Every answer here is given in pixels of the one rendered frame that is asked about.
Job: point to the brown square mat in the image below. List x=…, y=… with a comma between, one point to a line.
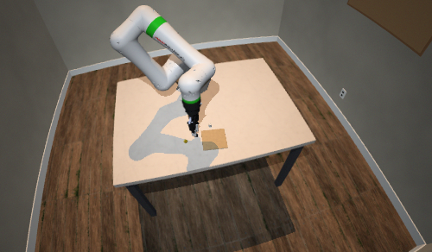
x=213, y=139

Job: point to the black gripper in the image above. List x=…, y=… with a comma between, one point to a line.
x=193, y=121

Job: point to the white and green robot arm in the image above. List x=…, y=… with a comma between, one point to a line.
x=192, y=76

